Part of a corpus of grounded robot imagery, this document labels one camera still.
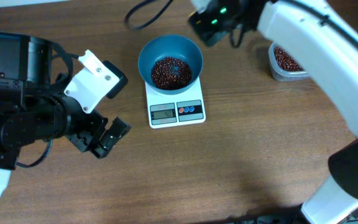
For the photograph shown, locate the red beans in bowl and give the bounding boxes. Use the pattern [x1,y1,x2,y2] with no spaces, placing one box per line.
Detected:
[151,57,191,90]

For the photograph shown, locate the left black cable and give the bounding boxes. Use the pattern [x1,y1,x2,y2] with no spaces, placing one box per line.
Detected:
[16,138,54,169]

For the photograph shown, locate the red beans in container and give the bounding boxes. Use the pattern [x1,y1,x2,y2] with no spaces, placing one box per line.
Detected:
[273,47,303,72]

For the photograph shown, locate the white digital kitchen scale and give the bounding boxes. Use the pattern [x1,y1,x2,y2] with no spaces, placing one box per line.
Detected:
[145,78,206,129]

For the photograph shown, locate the teal plastic bowl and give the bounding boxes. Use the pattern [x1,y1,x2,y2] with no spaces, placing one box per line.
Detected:
[137,34,204,95]

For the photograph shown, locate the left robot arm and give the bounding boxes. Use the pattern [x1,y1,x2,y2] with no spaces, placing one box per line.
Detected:
[0,32,131,197]

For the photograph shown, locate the aluminium frame rail base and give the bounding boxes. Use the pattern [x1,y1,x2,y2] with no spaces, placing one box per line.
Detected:
[227,213,306,224]

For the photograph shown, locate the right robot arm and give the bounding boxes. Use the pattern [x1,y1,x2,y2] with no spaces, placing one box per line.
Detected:
[189,0,358,223]

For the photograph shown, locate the clear plastic container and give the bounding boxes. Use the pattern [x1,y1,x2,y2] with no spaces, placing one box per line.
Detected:
[268,42,310,82]

